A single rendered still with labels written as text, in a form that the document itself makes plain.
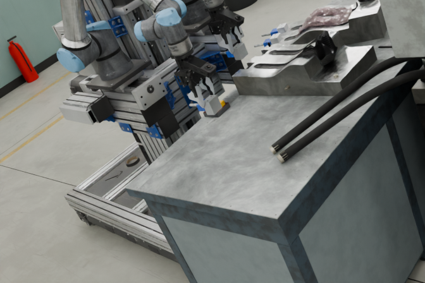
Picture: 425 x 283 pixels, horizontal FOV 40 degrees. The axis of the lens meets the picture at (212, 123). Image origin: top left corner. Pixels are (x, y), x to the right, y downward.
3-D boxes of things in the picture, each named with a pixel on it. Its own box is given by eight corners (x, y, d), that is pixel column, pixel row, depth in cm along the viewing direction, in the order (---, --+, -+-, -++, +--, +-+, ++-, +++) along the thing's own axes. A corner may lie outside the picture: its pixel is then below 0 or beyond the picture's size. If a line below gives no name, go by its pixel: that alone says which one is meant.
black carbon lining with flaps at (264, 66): (252, 72, 238) (244, 52, 234) (274, 53, 247) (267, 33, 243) (325, 71, 213) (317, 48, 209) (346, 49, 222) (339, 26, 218)
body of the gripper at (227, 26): (222, 28, 250) (212, 2, 245) (238, 26, 244) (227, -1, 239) (212, 36, 245) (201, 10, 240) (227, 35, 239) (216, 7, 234)
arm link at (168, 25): (161, 7, 202) (179, 4, 197) (174, 36, 207) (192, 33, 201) (148, 18, 197) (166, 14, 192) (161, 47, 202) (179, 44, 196)
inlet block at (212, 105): (188, 114, 218) (183, 102, 216) (197, 107, 221) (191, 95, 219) (214, 115, 209) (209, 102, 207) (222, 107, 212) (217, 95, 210)
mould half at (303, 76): (239, 95, 241) (227, 66, 236) (273, 63, 256) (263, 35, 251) (344, 96, 206) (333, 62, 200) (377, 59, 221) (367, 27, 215)
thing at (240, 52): (219, 61, 254) (214, 50, 252) (225, 55, 257) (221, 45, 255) (241, 59, 245) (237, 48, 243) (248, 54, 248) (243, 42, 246)
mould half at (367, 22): (271, 60, 260) (262, 38, 256) (287, 35, 280) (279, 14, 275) (384, 37, 235) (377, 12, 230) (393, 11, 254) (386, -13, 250)
